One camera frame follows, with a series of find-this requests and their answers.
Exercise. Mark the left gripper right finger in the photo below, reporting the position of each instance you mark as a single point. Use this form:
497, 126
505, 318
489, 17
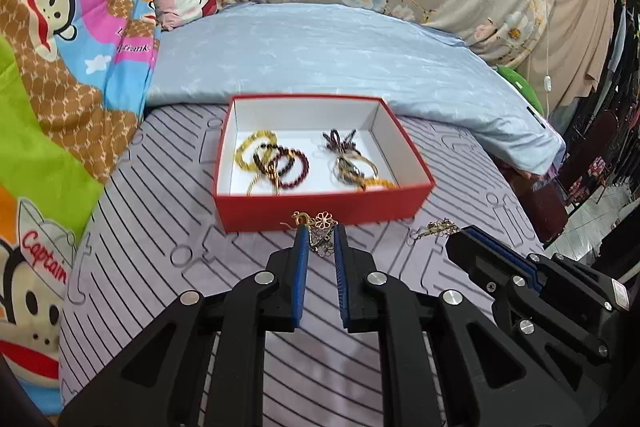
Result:
443, 362

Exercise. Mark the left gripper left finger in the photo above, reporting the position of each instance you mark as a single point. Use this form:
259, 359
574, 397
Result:
201, 361

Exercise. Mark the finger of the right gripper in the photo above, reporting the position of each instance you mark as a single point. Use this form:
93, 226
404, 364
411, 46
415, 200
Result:
487, 260
453, 248

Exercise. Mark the gold chain earring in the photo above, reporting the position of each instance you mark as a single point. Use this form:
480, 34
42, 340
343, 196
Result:
444, 227

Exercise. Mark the silver metal wristwatch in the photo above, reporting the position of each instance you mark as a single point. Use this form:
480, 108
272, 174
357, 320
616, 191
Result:
347, 172

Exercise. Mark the gold flower earring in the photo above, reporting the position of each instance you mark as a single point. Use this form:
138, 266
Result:
319, 229

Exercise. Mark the rose gold bangle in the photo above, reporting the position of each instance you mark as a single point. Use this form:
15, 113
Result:
364, 164

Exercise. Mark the grey striped bed sheet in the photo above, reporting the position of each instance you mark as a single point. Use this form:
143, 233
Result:
155, 234

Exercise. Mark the green plastic object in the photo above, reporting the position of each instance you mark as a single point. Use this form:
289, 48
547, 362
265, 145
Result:
521, 84

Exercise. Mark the beige hanging cloth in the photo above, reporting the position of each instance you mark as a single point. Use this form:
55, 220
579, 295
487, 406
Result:
569, 57

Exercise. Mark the red cardboard box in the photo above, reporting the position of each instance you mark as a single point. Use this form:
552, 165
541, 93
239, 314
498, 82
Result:
276, 155

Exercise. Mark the light blue quilt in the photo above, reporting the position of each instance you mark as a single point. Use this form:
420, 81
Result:
306, 48

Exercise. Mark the colourful monkey cartoon blanket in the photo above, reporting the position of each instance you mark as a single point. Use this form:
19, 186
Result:
74, 79

